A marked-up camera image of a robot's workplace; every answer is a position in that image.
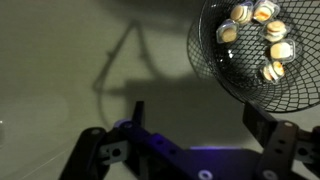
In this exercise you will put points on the wrapped burger candy middle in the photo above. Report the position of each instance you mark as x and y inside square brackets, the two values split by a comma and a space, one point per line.
[275, 31]

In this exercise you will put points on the black wire mesh bin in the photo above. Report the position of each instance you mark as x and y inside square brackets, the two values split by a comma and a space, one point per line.
[237, 65]

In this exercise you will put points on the wrapped pale candy right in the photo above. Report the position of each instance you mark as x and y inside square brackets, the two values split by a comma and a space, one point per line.
[284, 50]

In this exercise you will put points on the wrapped burger candy top left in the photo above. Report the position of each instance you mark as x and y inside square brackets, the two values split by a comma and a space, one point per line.
[242, 13]

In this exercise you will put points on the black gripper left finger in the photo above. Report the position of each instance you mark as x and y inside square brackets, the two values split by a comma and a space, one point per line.
[147, 156]

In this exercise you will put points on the wrapped orange candy top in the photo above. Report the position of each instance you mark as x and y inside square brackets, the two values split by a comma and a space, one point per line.
[264, 10]

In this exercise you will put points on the wrapped burger candy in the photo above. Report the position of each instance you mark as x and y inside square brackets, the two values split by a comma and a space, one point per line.
[242, 13]
[273, 72]
[227, 31]
[275, 31]

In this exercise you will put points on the wrapped burger candy bottom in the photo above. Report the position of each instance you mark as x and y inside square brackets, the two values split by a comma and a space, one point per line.
[273, 72]

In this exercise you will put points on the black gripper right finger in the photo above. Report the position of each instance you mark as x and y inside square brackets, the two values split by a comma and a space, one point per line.
[283, 142]

